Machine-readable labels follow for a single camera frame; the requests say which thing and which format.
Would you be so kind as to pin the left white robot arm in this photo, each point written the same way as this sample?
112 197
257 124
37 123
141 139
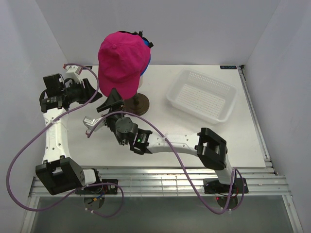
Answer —
59 172

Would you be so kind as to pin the dark round wooden stand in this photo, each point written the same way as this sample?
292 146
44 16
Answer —
138 104

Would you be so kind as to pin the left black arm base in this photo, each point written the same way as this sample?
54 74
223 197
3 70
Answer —
107 189

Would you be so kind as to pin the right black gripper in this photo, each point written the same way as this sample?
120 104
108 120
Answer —
114 102

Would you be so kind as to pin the aluminium frame rails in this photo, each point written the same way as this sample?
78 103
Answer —
162 176

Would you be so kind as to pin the cream mannequin head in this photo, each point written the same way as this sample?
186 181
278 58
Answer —
140 81

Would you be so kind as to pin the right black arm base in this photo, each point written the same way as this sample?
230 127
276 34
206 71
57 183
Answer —
213 186

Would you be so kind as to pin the white plastic basket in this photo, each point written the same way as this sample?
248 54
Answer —
202 96

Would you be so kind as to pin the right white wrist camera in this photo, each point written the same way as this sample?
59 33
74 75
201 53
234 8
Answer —
91 124

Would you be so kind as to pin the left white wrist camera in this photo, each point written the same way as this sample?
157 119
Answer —
73 72

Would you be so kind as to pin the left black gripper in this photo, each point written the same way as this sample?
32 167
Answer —
87 93

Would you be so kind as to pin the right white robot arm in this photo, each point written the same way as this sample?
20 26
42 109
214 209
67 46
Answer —
209 147

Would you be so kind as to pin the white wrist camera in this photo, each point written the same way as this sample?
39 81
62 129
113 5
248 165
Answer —
73 72
91 124

